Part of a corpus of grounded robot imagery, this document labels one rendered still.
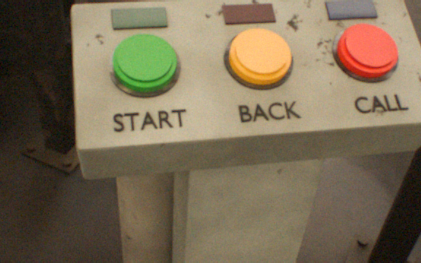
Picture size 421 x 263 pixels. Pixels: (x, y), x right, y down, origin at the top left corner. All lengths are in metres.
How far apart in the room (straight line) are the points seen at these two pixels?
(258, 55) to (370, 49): 0.08
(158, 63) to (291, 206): 0.16
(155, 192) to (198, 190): 0.21
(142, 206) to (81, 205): 0.44
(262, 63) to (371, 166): 0.85
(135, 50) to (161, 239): 0.36
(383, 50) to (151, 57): 0.15
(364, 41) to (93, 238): 0.72
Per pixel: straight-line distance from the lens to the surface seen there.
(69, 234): 1.02
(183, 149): 0.34
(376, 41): 0.39
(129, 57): 0.35
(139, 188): 0.61
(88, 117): 0.34
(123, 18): 0.38
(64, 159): 1.12
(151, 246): 0.68
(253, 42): 0.36
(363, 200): 1.12
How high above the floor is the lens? 0.81
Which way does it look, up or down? 43 degrees down
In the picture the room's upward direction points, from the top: 5 degrees clockwise
